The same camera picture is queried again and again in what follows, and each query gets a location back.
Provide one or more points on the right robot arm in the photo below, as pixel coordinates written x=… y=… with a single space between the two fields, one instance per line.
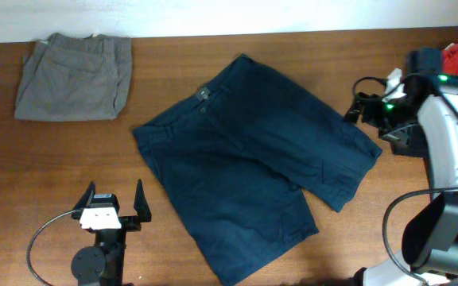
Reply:
x=429 y=252

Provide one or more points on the black garment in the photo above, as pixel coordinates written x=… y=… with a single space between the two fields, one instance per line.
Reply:
x=426 y=61

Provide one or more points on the navy blue shorts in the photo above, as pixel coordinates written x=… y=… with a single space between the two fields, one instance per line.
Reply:
x=237 y=157

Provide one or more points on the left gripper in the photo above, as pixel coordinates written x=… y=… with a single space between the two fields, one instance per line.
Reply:
x=133 y=224

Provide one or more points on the folded grey shorts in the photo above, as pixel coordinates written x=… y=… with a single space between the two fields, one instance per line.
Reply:
x=69 y=79

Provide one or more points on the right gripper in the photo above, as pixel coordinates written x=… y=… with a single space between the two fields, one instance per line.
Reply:
x=400 y=136

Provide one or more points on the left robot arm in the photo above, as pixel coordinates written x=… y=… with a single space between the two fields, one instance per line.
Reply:
x=102 y=263

